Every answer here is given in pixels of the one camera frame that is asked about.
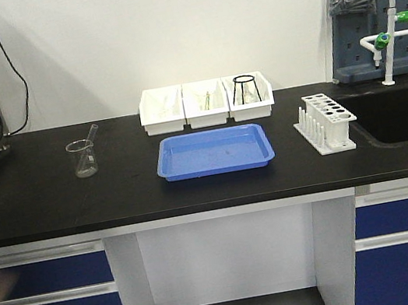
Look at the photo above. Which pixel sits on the clear glass test tube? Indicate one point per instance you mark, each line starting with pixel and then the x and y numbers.
pixel 86 165

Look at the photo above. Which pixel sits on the white gooseneck lab faucet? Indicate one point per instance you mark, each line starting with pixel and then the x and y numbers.
pixel 387 41

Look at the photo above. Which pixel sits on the white storage bin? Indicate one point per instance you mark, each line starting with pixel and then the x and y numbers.
pixel 193 95
pixel 250 111
pixel 161 110

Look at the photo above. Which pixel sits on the white test tube rack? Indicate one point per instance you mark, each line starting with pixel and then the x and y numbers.
pixel 324 124

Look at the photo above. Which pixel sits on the right white storage bin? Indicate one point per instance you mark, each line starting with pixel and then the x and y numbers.
pixel 250 111

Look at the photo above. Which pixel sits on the left white storage bin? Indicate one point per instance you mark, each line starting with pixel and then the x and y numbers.
pixel 161 110

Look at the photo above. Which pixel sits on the middle white storage bin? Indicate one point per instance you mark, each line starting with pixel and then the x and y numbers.
pixel 193 95

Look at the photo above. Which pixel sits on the black wire tripod stand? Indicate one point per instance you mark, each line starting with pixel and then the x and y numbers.
pixel 245 90

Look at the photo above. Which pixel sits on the blue plastic tray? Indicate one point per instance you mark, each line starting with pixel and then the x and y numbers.
pixel 213 152

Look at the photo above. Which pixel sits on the clear glass beaker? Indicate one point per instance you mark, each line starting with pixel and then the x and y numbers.
pixel 74 156

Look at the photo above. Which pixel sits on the black lab sink basin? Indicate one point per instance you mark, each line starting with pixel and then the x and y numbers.
pixel 384 115

